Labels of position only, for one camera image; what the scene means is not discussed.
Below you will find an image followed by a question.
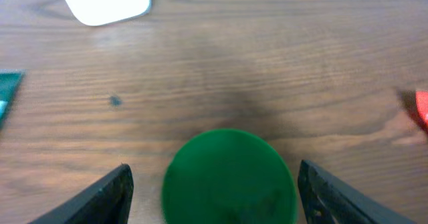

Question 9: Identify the green white gloves package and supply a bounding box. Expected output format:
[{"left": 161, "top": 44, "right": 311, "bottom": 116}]
[{"left": 0, "top": 70, "right": 25, "bottom": 127}]

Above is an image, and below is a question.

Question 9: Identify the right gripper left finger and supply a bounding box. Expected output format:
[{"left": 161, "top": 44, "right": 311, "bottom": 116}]
[{"left": 32, "top": 164, "right": 134, "bottom": 224}]

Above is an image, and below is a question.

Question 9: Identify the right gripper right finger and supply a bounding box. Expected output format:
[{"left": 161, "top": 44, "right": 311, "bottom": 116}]
[{"left": 298, "top": 160, "right": 413, "bottom": 224}]

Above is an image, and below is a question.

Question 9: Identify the green lid glass jar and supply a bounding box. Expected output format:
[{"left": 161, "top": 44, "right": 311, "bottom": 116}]
[{"left": 161, "top": 129, "right": 298, "bottom": 224}]

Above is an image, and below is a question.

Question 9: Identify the orange red snack bag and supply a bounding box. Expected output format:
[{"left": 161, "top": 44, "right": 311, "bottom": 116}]
[{"left": 415, "top": 90, "right": 428, "bottom": 125}]

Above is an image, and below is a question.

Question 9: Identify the white barcode scanner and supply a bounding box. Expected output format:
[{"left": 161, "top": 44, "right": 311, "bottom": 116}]
[{"left": 65, "top": 0, "right": 152, "bottom": 26}]

